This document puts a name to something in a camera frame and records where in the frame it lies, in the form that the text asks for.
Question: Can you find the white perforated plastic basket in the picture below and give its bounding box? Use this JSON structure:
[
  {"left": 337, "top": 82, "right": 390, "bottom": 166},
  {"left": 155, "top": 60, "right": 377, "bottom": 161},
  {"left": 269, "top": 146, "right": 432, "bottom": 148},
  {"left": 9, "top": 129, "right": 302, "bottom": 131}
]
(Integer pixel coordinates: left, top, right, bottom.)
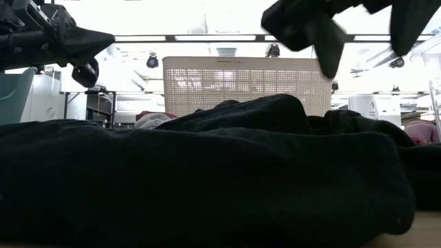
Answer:
[{"left": 162, "top": 56, "right": 334, "bottom": 117}]

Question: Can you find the grey patterned cloth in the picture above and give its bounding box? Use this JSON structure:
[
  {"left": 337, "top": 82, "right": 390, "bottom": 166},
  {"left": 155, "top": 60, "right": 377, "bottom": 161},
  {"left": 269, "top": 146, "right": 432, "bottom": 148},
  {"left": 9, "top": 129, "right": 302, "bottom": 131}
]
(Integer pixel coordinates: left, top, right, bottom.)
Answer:
[{"left": 404, "top": 119, "right": 441, "bottom": 146}]

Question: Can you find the teal plastic bin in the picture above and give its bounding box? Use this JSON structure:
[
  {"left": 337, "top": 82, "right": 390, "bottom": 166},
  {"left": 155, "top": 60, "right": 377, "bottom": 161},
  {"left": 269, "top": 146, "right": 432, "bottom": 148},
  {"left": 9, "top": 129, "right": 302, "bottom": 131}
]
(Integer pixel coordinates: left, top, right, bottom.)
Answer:
[{"left": 0, "top": 67, "right": 38, "bottom": 125}]

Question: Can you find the white cabinet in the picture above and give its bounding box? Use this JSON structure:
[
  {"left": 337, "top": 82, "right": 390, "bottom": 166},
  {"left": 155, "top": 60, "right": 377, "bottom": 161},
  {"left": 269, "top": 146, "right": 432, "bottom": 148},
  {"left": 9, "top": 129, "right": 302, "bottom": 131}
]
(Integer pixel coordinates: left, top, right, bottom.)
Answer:
[{"left": 19, "top": 70, "right": 88, "bottom": 123}]

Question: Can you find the maroon cloth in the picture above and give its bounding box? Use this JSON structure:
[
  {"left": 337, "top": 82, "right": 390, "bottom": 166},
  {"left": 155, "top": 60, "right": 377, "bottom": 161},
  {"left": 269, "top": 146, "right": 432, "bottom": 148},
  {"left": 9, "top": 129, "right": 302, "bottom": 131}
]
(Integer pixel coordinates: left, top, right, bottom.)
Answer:
[{"left": 135, "top": 110, "right": 178, "bottom": 121}]

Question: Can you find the black background desk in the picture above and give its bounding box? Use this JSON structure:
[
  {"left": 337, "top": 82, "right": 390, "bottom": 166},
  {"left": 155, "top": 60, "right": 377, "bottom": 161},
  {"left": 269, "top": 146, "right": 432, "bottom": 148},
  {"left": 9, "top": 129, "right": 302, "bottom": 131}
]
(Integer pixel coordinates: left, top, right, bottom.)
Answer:
[{"left": 59, "top": 90, "right": 118, "bottom": 129}]

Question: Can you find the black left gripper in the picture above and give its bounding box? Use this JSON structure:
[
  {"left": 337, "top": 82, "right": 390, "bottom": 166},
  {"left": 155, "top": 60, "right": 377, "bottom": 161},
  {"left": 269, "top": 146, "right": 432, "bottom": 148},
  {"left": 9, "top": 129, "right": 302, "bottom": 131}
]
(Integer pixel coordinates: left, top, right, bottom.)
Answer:
[{"left": 20, "top": 0, "right": 116, "bottom": 89}]

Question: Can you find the black spotlight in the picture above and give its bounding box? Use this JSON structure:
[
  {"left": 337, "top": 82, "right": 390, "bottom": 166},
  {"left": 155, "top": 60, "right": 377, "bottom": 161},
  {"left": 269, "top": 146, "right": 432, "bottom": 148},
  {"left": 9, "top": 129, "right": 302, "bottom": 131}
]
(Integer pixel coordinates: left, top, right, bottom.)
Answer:
[
  {"left": 265, "top": 43, "right": 281, "bottom": 58},
  {"left": 389, "top": 56, "right": 406, "bottom": 69},
  {"left": 145, "top": 53, "right": 160, "bottom": 70}
]

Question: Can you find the black cloth with white tag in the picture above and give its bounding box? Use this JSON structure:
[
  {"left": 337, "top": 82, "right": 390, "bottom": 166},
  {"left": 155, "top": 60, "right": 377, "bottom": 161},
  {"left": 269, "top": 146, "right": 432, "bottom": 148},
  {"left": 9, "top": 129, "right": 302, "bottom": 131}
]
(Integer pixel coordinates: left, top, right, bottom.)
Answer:
[{"left": 0, "top": 118, "right": 417, "bottom": 248}]

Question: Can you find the white box appliance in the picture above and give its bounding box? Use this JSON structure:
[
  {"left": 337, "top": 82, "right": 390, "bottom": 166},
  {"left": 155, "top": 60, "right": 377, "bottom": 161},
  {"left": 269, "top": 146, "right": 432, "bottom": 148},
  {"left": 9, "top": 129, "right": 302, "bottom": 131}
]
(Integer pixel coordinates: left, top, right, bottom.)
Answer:
[{"left": 347, "top": 95, "right": 402, "bottom": 127}]

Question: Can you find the light grey cloth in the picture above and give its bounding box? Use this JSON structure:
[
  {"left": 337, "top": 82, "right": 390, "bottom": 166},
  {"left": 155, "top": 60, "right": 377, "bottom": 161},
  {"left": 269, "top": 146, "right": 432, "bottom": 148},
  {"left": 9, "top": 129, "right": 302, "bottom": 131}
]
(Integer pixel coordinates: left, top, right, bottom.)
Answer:
[{"left": 134, "top": 113, "right": 173, "bottom": 130}]

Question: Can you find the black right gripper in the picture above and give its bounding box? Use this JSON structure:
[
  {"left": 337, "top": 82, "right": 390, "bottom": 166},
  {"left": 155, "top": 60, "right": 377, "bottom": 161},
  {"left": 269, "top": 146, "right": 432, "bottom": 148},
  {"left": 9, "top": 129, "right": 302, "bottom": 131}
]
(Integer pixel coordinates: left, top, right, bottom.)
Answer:
[{"left": 260, "top": 0, "right": 393, "bottom": 79}]

